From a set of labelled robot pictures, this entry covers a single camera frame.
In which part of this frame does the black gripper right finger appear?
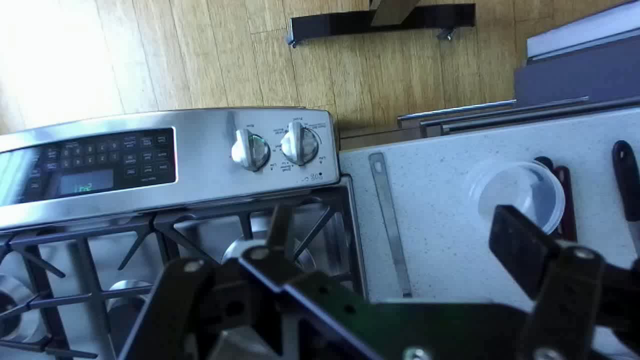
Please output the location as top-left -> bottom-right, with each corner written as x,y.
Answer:
488,206 -> 560,299

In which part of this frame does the long metal measuring spoon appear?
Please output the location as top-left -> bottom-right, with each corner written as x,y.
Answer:
367,152 -> 411,299

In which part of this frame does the black table base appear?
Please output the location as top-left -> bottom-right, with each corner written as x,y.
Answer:
288,0 -> 476,48

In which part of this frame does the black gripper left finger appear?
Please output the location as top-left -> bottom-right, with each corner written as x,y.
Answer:
265,205 -> 293,258

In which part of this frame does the stainless steel gas stove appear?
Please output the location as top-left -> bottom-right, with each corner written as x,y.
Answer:
0,109 -> 360,360

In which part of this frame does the stove knob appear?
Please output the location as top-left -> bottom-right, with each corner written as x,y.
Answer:
229,129 -> 269,172
279,123 -> 320,166

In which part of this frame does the right stove knob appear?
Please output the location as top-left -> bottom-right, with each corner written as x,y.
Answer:
279,123 -> 320,166

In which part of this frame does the black spatula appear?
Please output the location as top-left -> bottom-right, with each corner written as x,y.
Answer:
611,141 -> 640,227

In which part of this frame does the left stove knob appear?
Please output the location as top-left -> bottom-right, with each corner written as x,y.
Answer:
229,129 -> 269,172

